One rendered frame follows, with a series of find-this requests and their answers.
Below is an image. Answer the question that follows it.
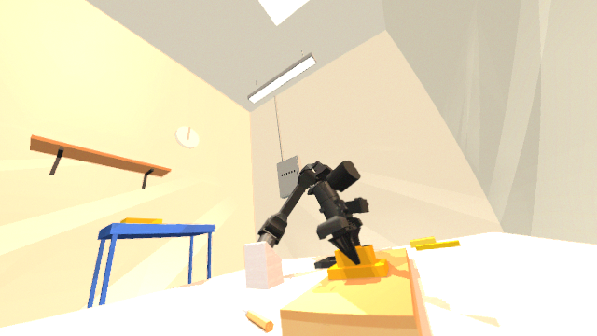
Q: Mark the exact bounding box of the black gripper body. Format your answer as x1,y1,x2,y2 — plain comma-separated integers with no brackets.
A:
316,196,364,240

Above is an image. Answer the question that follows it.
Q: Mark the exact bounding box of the dark grey rectangular frame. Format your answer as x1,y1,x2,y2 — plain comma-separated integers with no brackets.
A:
314,256,337,270

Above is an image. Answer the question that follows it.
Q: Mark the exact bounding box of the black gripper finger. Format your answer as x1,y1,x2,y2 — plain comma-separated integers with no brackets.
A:
353,227,362,247
327,228,361,265

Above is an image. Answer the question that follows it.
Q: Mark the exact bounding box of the orange-handled awl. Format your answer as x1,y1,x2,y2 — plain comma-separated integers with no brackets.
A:
243,309,274,333

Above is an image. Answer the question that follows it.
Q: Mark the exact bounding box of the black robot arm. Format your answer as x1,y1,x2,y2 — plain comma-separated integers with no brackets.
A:
257,160,369,249

